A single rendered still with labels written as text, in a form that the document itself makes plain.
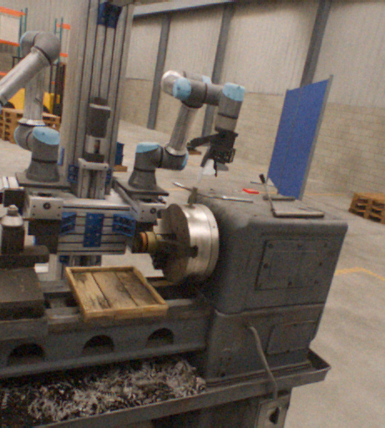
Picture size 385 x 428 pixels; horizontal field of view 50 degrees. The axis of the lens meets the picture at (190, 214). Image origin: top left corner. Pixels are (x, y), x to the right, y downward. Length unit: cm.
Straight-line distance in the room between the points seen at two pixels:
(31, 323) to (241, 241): 76
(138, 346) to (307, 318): 78
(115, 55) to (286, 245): 124
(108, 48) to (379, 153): 1096
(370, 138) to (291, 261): 1120
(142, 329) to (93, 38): 137
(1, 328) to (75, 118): 117
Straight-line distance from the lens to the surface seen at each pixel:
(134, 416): 160
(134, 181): 212
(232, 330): 172
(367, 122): 1296
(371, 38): 1363
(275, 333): 187
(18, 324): 135
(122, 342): 158
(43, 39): 199
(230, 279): 158
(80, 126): 218
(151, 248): 157
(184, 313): 160
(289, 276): 176
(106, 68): 219
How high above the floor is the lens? 162
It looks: 15 degrees down
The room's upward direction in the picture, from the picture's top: 10 degrees clockwise
